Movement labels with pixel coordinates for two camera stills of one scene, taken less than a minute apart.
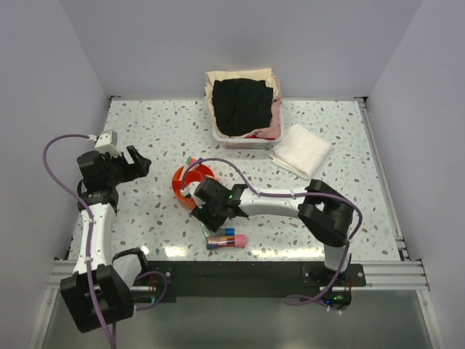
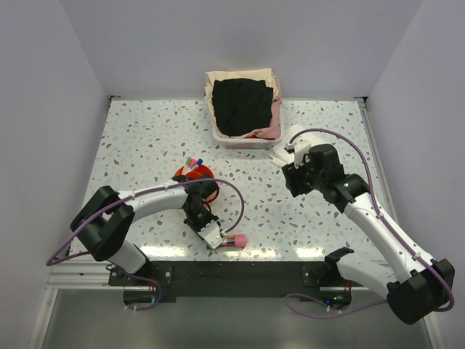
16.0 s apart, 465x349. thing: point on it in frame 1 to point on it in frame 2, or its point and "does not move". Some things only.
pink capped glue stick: [217, 241] does not move
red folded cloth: [254, 137] does not move
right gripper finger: [215, 223] to [298, 186]
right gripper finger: [200, 213] to [293, 174]
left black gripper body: [118, 169] to [198, 217]
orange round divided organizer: [183, 176] does not move
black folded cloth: [242, 105] does not move
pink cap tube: [240, 241] does not move
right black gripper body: [214, 210] to [315, 179]
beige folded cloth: [259, 75] does not move
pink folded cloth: [273, 131] does not move
